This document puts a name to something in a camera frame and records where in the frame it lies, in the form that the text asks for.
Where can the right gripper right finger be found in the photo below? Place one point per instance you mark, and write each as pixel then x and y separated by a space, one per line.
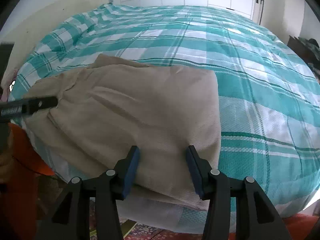
pixel 256 216

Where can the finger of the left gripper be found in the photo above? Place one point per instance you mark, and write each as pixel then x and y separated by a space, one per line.
pixel 19 108

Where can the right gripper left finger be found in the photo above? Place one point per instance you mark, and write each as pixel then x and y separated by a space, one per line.
pixel 69 216

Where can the beige pants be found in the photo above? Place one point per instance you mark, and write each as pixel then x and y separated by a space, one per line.
pixel 113 104

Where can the red patterned rug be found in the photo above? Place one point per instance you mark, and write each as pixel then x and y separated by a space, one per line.
pixel 299 226

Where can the cream headboard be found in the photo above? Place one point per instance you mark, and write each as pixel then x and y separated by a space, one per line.
pixel 33 29

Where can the teal plaid bed cover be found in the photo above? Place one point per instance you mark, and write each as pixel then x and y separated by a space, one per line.
pixel 268 97

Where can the dark wooden dresser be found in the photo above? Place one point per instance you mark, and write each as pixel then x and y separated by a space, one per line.
pixel 302 50

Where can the pile of clothes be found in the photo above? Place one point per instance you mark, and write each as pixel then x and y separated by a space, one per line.
pixel 314 46

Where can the white door with handle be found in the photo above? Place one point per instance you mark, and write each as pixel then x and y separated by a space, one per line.
pixel 258 8

